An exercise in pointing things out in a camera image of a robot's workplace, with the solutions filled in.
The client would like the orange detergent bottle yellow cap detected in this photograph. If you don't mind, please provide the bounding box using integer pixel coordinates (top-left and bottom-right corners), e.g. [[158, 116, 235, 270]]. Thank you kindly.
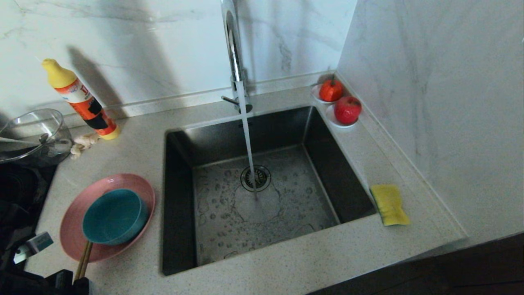
[[41, 59, 121, 141]]

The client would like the yellow sponge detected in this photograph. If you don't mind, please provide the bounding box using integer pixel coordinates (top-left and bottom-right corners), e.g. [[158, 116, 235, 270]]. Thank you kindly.
[[370, 184, 411, 227]]

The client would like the metal sink drain strainer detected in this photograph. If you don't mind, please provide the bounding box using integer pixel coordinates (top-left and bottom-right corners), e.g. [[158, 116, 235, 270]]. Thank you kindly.
[[240, 165, 271, 192]]

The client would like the stainless steel sink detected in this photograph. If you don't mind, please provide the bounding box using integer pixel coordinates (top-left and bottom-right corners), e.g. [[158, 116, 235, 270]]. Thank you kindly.
[[161, 105, 377, 277]]

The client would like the pink round plate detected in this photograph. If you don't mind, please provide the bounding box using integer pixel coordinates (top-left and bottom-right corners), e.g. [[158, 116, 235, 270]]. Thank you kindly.
[[60, 173, 156, 263]]

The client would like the teal blue bowl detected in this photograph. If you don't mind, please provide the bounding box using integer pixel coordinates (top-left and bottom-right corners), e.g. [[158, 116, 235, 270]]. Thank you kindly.
[[82, 188, 149, 245]]

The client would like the black induction cooktop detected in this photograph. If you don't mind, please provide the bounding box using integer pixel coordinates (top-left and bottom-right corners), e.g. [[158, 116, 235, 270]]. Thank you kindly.
[[0, 164, 56, 287]]

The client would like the garlic bulb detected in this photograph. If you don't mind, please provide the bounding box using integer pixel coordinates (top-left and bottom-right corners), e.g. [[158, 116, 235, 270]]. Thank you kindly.
[[70, 133, 101, 159]]

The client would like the silver spoon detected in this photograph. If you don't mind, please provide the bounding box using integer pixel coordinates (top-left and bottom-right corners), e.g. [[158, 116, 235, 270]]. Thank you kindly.
[[0, 133, 50, 146]]

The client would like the clear glass pot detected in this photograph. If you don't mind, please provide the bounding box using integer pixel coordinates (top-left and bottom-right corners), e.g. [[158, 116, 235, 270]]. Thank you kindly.
[[0, 109, 73, 164]]

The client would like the chrome faucet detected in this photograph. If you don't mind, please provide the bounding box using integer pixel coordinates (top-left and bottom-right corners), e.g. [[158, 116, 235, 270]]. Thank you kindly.
[[220, 0, 253, 114]]

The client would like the small white dish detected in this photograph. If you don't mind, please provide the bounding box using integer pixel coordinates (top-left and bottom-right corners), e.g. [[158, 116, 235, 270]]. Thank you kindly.
[[312, 83, 344, 104], [326, 104, 361, 128]]

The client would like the red tomato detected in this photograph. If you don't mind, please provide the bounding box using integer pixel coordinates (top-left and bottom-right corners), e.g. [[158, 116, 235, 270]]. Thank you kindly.
[[319, 76, 344, 102]]

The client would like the red apple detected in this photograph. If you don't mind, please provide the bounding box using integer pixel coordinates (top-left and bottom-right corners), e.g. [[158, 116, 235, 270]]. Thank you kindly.
[[334, 95, 363, 125]]

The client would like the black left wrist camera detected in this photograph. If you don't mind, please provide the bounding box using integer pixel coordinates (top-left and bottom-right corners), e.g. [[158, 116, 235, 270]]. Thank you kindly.
[[12, 231, 54, 266]]

